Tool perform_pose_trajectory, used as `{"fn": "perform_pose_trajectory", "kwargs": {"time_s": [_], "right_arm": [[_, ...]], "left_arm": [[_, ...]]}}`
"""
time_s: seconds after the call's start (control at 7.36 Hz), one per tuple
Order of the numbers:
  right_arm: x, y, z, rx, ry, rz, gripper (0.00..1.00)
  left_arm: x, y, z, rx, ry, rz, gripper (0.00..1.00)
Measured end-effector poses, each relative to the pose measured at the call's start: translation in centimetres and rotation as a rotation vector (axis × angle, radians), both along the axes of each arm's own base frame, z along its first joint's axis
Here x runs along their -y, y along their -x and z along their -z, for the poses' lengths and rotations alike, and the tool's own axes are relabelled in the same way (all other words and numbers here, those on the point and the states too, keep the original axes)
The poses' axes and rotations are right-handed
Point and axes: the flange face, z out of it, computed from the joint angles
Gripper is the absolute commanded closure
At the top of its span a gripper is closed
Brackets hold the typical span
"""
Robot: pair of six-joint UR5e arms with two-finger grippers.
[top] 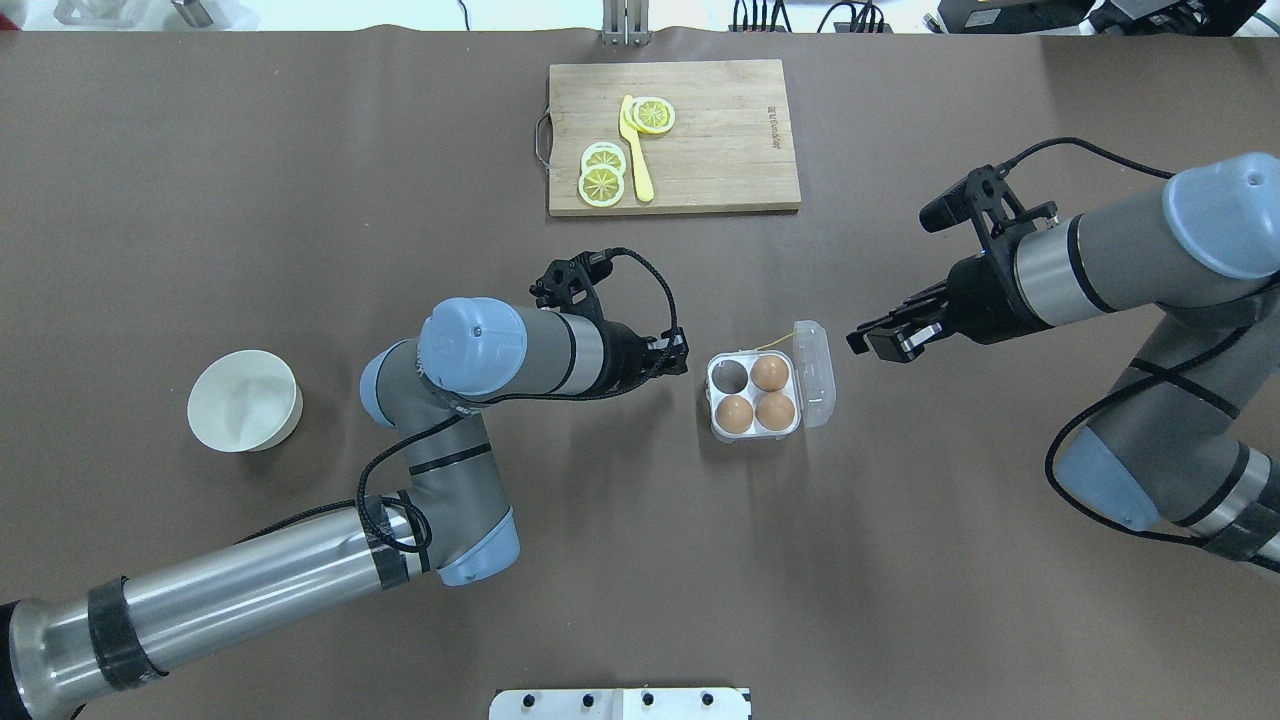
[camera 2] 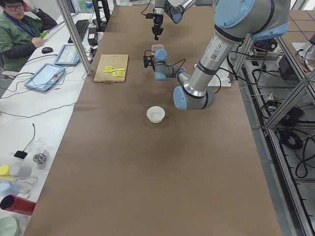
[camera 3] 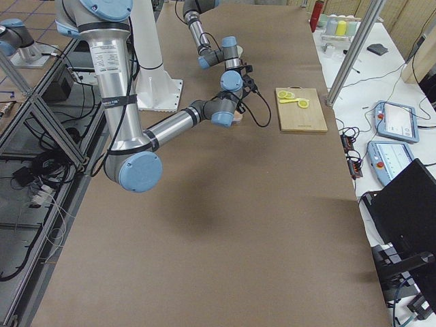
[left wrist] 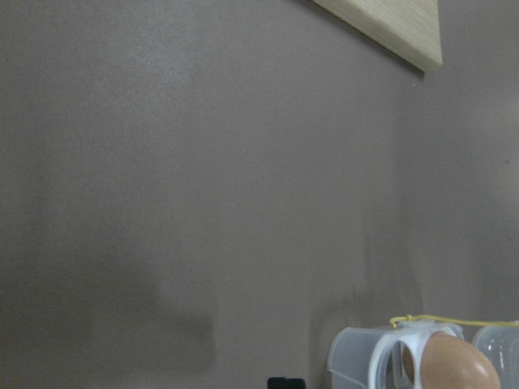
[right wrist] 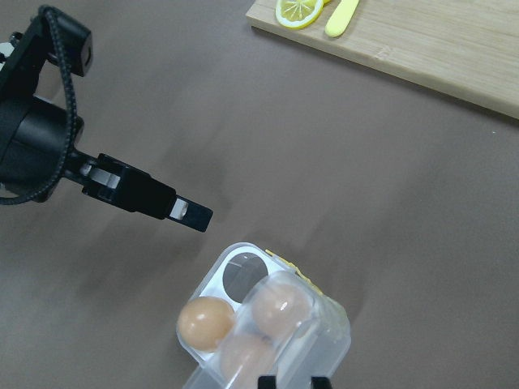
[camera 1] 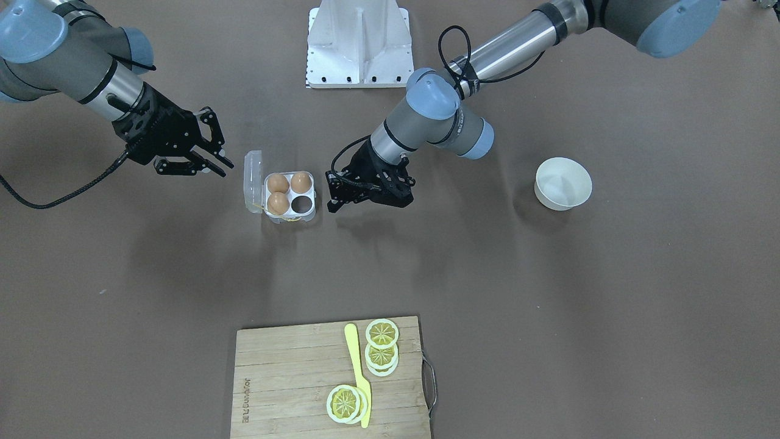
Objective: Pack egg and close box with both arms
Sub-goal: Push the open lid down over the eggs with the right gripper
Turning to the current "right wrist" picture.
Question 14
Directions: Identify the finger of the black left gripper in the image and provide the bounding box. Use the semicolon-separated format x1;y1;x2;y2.
64;150;212;232

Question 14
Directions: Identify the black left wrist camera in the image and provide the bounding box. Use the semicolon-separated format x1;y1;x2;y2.
1;6;93;100

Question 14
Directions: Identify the lemon slice single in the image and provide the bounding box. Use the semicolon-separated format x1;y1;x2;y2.
275;0;324;29

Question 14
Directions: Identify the brown egg far cell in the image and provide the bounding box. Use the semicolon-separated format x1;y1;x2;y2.
251;284;311;340

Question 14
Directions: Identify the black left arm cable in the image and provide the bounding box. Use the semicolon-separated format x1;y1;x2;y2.
0;7;80;206

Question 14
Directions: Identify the clear plastic egg box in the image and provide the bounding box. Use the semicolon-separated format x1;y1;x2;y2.
176;242;351;388

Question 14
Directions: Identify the bamboo cutting board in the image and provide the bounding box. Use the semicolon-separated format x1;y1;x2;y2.
246;1;518;118

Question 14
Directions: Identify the yellow plastic knife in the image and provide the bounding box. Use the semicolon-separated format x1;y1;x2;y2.
324;0;359;38

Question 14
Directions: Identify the brown egg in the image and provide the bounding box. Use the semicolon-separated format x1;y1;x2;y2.
177;297;234;353
220;334;276;388

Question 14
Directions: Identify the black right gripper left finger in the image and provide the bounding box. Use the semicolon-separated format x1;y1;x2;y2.
258;375;277;389

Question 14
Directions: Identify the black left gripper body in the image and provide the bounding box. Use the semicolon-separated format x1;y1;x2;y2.
1;96;84;203

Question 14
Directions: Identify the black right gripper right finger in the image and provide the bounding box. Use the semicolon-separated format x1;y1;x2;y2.
311;376;332;389

